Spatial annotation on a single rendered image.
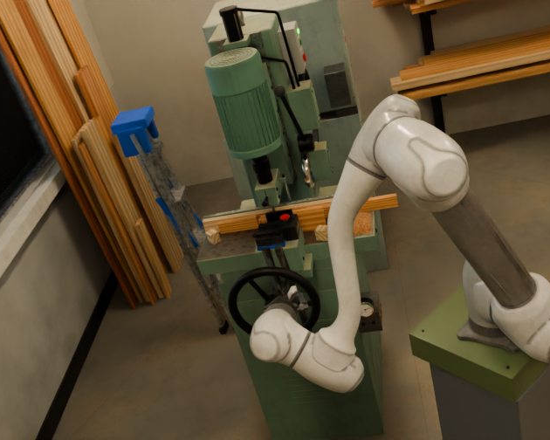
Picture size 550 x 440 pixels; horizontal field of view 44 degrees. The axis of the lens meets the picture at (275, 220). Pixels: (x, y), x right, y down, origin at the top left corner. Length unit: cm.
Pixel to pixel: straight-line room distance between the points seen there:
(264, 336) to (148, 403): 168
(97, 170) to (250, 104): 158
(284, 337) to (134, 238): 215
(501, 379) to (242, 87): 110
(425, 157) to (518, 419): 95
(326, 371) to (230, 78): 91
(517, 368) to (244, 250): 92
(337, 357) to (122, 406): 180
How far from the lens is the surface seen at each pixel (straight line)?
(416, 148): 139
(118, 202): 360
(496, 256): 162
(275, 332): 164
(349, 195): 158
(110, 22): 471
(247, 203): 278
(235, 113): 212
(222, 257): 228
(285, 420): 275
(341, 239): 161
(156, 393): 329
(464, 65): 423
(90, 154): 352
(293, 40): 239
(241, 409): 304
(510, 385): 197
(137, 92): 482
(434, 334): 210
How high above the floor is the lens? 207
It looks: 29 degrees down
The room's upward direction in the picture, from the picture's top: 16 degrees counter-clockwise
